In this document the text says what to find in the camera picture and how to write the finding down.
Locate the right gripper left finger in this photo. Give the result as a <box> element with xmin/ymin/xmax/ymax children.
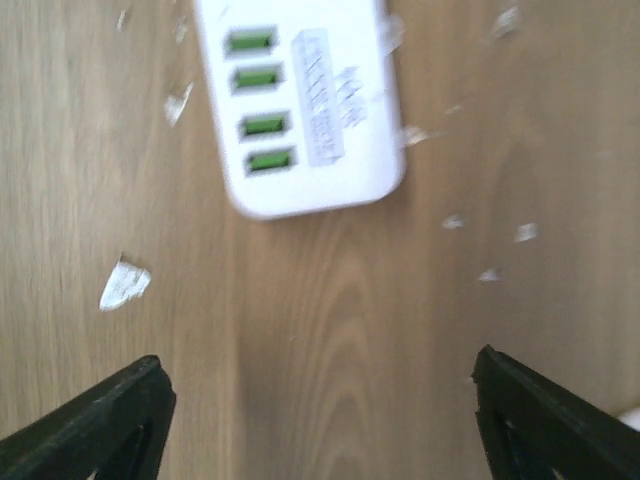
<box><xmin>1</xmin><ymin>355</ymin><xmax>176</xmax><ymax>479</ymax></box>

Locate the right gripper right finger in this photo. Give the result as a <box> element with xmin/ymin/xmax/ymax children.
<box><xmin>472</xmin><ymin>345</ymin><xmax>639</xmax><ymax>479</ymax></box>

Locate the white power strip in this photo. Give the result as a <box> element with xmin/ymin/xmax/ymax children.
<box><xmin>193</xmin><ymin>1</ymin><xmax>406</xmax><ymax>219</ymax></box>

